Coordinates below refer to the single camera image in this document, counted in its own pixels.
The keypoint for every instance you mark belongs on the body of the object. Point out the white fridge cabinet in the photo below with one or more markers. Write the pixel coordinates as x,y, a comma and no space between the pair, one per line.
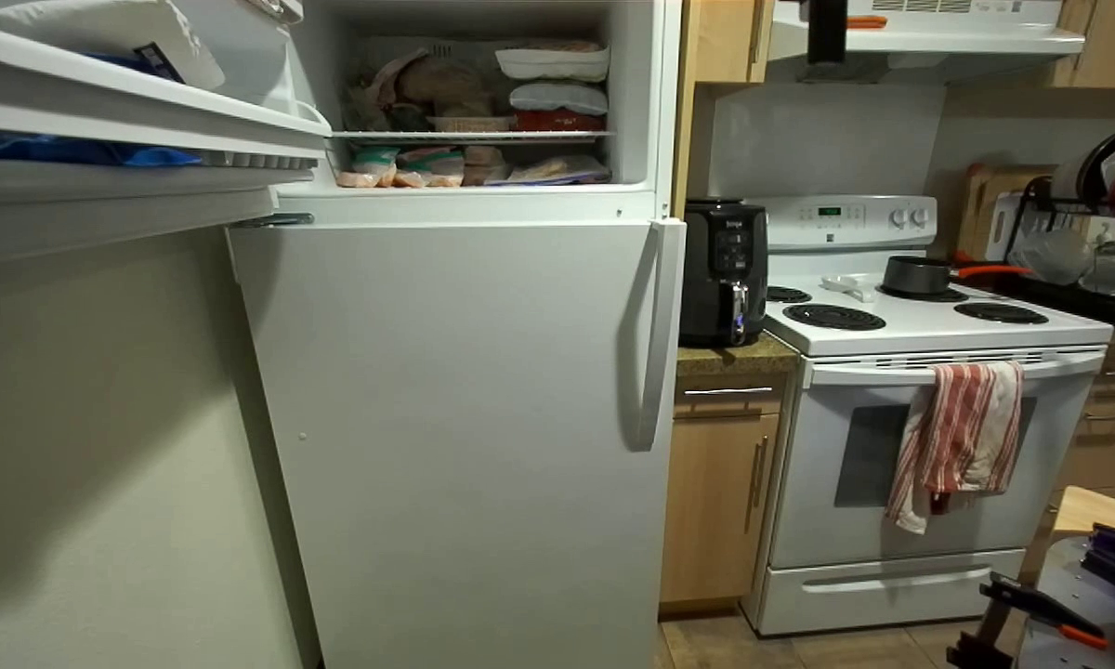
638,99

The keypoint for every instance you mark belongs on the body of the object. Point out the grey frozen package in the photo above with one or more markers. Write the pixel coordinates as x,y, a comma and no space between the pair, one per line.
560,172

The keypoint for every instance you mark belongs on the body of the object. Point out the green labelled frozen pack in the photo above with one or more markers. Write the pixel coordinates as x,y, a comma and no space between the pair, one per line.
431,167

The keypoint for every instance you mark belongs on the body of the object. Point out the red frozen package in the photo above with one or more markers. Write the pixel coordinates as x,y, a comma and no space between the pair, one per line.
560,122

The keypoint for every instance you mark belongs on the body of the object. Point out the black orange clamp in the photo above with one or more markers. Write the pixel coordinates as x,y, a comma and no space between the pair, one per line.
1040,607

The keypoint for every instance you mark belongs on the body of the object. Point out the speckled kitchen countertop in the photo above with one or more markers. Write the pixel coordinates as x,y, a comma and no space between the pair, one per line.
736,363

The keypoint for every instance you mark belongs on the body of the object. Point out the light wooden board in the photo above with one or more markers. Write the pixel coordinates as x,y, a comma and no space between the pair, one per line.
1099,506

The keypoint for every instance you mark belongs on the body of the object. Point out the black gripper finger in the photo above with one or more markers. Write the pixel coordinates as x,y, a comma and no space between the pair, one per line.
825,31

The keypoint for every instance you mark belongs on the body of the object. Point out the blue package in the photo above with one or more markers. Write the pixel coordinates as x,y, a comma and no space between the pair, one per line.
77,153

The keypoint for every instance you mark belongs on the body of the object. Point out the brown frozen food bag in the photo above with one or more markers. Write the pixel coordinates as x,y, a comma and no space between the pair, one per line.
441,87

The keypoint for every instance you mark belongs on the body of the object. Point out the white electric stove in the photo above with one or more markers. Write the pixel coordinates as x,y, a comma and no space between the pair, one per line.
903,496

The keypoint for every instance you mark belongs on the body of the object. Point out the wooden base cabinet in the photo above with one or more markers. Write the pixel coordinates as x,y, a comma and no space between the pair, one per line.
711,496

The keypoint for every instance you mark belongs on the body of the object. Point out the red white striped towel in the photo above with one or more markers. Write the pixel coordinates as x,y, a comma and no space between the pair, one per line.
961,433

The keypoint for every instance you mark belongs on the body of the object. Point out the white plastic bag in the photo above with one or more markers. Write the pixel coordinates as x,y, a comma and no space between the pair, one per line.
98,31

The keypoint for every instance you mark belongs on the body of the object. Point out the white freezer door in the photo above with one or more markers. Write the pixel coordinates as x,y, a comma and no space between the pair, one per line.
85,206

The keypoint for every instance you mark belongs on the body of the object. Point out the black coffee maker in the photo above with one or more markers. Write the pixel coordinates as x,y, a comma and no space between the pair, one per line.
723,273

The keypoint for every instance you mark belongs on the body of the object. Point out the pink frozen meat pack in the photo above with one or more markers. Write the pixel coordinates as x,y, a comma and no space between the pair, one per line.
369,172

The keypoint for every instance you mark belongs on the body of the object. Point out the white fridge door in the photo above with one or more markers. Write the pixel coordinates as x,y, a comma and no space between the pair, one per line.
457,433

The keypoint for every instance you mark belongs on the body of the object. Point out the white flat frozen package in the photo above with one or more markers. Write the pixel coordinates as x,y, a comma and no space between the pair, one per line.
552,66
560,99

